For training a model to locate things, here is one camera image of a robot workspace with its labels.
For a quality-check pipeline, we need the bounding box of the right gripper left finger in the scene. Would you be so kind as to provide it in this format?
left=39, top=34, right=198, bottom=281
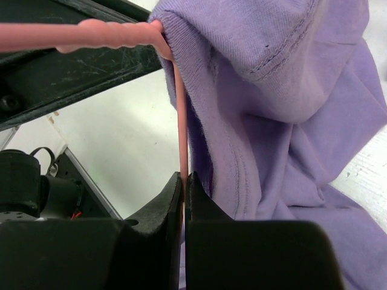
left=1, top=173, right=182, bottom=289

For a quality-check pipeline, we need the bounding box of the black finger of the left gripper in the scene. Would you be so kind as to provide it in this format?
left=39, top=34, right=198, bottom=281
left=1, top=1, right=161, bottom=131

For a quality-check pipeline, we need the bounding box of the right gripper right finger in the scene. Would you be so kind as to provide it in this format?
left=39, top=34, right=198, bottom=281
left=185, top=173, right=345, bottom=289

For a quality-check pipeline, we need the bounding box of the pink wire hanger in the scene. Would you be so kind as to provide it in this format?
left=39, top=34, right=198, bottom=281
left=1, top=19, right=189, bottom=214

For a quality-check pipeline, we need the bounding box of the purple t shirt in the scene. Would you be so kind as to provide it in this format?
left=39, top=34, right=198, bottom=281
left=150, top=1, right=386, bottom=289

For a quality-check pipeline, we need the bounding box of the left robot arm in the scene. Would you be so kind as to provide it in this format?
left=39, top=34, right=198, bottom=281
left=1, top=1, right=161, bottom=222

